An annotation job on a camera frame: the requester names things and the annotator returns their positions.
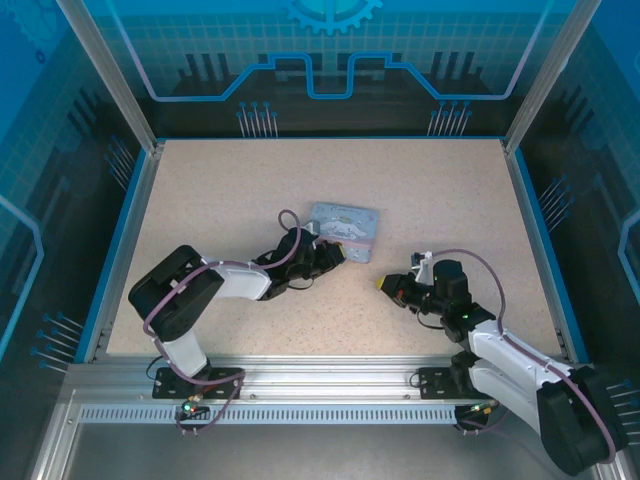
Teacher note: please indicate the aluminium frame post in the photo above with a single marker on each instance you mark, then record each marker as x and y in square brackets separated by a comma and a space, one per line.
[545, 75]
[117, 75]

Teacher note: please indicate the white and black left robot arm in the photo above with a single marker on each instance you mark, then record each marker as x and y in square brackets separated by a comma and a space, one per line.
[240, 282]

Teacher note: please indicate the pastel cartoon tin box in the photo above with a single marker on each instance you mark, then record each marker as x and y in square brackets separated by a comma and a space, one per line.
[345, 225]

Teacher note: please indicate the aluminium mounting rail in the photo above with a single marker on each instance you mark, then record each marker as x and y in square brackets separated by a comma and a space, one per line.
[325, 377]

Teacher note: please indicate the aluminium side rail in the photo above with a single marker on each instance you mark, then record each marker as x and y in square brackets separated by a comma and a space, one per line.
[125, 250]
[540, 250]

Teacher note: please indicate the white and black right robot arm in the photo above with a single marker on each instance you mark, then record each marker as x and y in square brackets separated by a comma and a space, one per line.
[500, 345]

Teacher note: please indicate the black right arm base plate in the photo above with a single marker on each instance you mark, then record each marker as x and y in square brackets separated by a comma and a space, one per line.
[432, 382]

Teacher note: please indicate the grey metal shelf panel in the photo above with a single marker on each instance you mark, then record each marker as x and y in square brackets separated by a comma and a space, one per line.
[320, 450]

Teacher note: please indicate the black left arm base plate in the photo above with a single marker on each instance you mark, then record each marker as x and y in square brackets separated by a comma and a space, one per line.
[225, 382]

